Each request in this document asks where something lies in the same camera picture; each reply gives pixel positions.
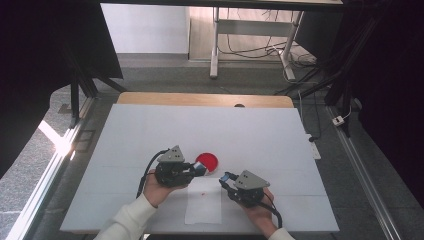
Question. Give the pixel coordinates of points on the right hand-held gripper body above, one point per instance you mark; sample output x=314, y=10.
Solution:
x=249, y=193

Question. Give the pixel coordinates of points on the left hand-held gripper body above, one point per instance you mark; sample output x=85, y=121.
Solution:
x=171, y=175

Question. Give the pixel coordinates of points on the small blue stamp cap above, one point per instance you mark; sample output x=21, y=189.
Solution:
x=226, y=177

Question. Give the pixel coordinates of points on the red round ink pad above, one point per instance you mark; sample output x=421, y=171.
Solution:
x=209, y=160

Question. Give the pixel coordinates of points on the person's left hand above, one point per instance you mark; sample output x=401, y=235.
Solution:
x=158, y=190

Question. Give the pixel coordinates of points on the person's right hand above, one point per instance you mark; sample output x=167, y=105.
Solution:
x=260, y=215

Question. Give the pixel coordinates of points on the white paper sheet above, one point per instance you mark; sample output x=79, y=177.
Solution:
x=204, y=206

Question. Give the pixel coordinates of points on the white table cover board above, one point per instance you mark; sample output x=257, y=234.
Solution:
x=216, y=126

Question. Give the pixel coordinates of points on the wooden table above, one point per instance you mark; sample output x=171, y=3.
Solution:
x=200, y=99

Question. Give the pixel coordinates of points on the dark floor outlet cover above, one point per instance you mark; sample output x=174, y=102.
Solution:
x=84, y=140

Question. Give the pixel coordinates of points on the small white adapter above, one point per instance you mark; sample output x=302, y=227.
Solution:
x=338, y=120

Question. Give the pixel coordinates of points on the black metal stand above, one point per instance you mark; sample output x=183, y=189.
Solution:
x=338, y=90
x=74, y=100

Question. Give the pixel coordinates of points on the black curtain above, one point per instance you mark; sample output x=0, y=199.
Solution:
x=40, y=66
x=390, y=83

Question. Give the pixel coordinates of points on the aluminium rail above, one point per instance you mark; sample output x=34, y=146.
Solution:
x=363, y=186
x=46, y=186

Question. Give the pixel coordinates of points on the white metal desk frame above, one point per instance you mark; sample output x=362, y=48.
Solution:
x=253, y=27

